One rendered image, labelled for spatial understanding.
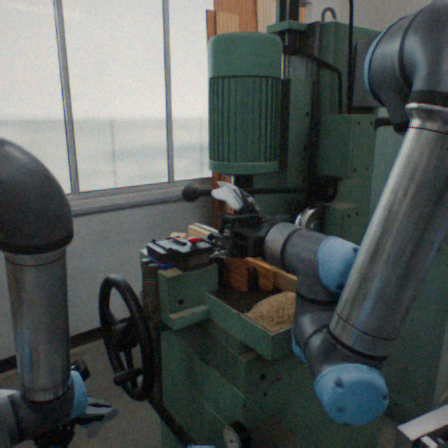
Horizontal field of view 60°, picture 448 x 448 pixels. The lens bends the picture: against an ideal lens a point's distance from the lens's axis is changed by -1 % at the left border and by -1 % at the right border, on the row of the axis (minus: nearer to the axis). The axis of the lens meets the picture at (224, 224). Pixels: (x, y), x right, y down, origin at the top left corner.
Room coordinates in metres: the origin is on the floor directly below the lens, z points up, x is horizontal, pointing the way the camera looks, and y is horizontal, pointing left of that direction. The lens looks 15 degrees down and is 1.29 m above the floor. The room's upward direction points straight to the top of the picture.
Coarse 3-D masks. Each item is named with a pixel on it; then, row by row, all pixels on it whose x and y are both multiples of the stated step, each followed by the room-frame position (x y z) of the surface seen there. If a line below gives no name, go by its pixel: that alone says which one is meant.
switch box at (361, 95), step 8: (368, 40) 1.02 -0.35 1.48; (360, 48) 1.04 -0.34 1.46; (368, 48) 1.02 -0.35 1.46; (360, 56) 1.04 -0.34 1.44; (360, 64) 1.04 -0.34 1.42; (360, 72) 1.04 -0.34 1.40; (360, 80) 1.03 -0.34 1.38; (360, 88) 1.03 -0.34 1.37; (360, 96) 1.03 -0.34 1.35; (368, 96) 1.01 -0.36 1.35; (352, 104) 1.05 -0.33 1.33; (360, 104) 1.03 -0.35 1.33; (368, 104) 1.01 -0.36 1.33; (376, 104) 1.01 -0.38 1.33
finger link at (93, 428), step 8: (88, 408) 0.65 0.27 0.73; (96, 408) 0.66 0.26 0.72; (104, 408) 0.67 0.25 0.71; (112, 408) 0.68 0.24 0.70; (104, 416) 0.65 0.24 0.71; (112, 416) 0.67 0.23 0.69; (88, 424) 0.64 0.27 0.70; (96, 424) 0.65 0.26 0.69; (104, 424) 0.66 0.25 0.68; (88, 432) 0.64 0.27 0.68; (96, 432) 0.65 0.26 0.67
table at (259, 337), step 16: (144, 256) 1.10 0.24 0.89; (224, 288) 0.85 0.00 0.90; (256, 288) 0.85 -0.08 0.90; (208, 304) 0.82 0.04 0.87; (224, 304) 0.77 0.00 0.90; (240, 304) 0.77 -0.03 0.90; (176, 320) 0.76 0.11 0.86; (192, 320) 0.79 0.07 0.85; (224, 320) 0.77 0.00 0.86; (240, 320) 0.72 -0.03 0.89; (240, 336) 0.72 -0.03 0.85; (256, 336) 0.68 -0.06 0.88; (272, 336) 0.64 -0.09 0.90; (288, 336) 0.67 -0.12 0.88; (272, 352) 0.65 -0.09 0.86; (288, 352) 0.67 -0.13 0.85
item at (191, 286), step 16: (160, 272) 0.81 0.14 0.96; (176, 272) 0.80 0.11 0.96; (192, 272) 0.81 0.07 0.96; (208, 272) 0.84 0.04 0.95; (160, 288) 0.80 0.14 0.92; (176, 288) 0.79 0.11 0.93; (192, 288) 0.81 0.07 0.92; (208, 288) 0.84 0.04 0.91; (160, 304) 0.81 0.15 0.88; (176, 304) 0.79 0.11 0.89; (192, 304) 0.81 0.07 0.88
